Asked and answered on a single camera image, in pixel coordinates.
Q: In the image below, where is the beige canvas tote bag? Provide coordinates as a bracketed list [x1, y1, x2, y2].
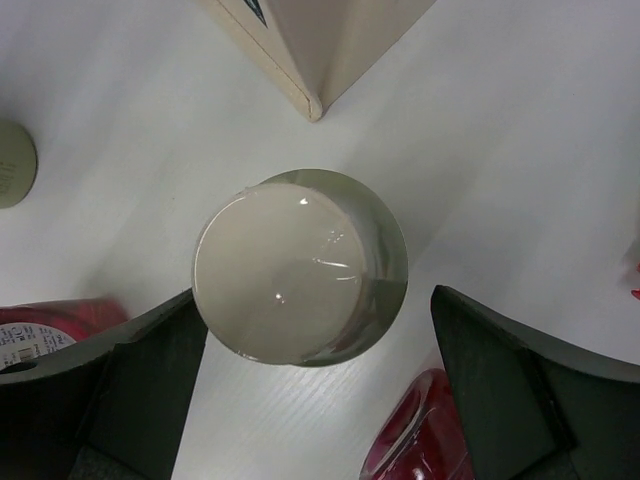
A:
[202, 0, 433, 123]

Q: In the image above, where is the green dish soap bottle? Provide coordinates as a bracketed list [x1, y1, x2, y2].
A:
[621, 241, 639, 300]

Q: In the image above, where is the red soap bottle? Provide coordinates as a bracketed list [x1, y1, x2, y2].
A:
[1, 298, 129, 370]
[359, 368, 475, 480]

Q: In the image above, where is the pale green bottle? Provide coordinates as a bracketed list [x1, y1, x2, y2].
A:
[0, 119, 38, 209]
[192, 169, 409, 368]

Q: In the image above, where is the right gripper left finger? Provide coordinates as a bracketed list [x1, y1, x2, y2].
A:
[1, 290, 207, 479]

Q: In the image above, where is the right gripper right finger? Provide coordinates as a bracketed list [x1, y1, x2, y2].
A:
[431, 286, 639, 479]

